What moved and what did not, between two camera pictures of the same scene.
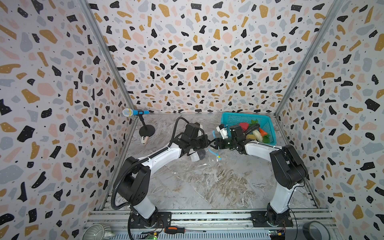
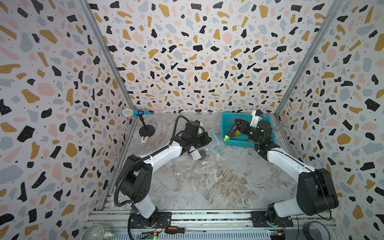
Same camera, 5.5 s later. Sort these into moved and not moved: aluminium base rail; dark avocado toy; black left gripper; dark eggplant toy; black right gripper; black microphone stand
Moved: dark eggplant toy; black right gripper
Not moved: aluminium base rail; black left gripper; black microphone stand; dark avocado toy
